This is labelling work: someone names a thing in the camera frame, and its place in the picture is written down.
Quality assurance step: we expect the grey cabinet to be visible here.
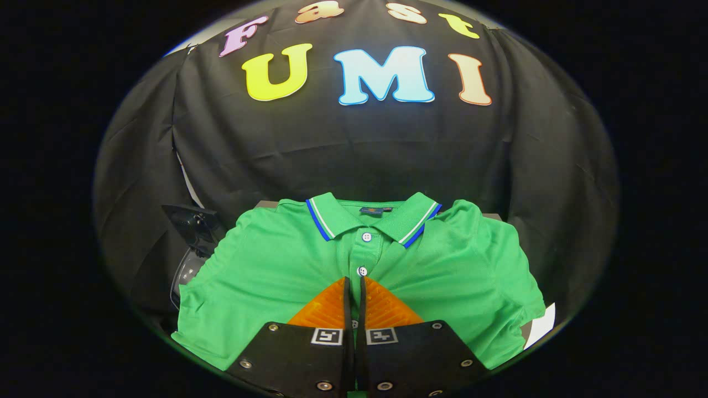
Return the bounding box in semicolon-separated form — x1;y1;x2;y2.
254;200;534;350

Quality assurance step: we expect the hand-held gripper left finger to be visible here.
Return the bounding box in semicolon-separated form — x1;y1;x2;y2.
226;276;355;396

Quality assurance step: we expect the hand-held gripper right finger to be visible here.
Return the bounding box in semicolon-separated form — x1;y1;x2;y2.
354;276;490;396

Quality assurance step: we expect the white flat sheet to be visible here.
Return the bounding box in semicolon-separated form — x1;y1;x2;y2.
524;302;555;350

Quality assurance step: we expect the black backdrop cloth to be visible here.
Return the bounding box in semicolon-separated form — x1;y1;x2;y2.
93;0;619;332

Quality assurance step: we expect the green polo shirt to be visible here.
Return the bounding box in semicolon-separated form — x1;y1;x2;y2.
171;192;547;371

